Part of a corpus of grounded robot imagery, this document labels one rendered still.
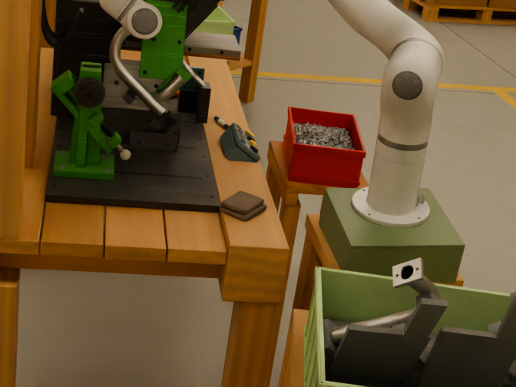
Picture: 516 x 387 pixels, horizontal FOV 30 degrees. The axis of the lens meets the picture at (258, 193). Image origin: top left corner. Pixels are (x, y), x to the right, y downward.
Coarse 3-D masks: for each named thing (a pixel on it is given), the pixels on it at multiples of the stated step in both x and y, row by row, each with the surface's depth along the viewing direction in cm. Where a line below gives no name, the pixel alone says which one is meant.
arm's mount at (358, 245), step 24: (336, 192) 240; (336, 216) 230; (360, 216) 230; (432, 216) 233; (336, 240) 229; (360, 240) 220; (384, 240) 221; (408, 240) 222; (432, 240) 223; (456, 240) 224; (360, 264) 220; (384, 264) 221; (432, 264) 224; (456, 264) 225
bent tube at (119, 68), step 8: (120, 32) 255; (128, 32) 256; (112, 40) 256; (120, 40) 256; (112, 48) 256; (120, 48) 257; (112, 56) 256; (120, 56) 257; (112, 64) 257; (120, 64) 257; (120, 72) 257; (128, 72) 258; (128, 80) 258; (136, 80) 259; (136, 88) 258; (144, 88) 260; (144, 96) 259; (152, 96) 260; (152, 104) 260; (160, 104) 261; (160, 112) 261
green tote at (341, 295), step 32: (320, 288) 194; (352, 288) 202; (384, 288) 202; (448, 288) 202; (320, 320) 183; (352, 320) 206; (448, 320) 205; (480, 320) 205; (320, 352) 173; (320, 384) 164
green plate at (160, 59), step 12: (156, 0) 259; (168, 12) 260; (180, 12) 260; (168, 24) 260; (180, 24) 261; (156, 36) 260; (168, 36) 261; (180, 36) 261; (144, 48) 260; (156, 48) 261; (168, 48) 261; (180, 48) 262; (144, 60) 261; (156, 60) 261; (168, 60) 262; (180, 60) 262; (144, 72) 261; (156, 72) 262; (168, 72) 263
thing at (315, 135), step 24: (288, 120) 302; (312, 120) 304; (336, 120) 304; (288, 144) 292; (312, 144) 285; (336, 144) 291; (360, 144) 283; (288, 168) 282; (312, 168) 278; (336, 168) 278; (360, 168) 279
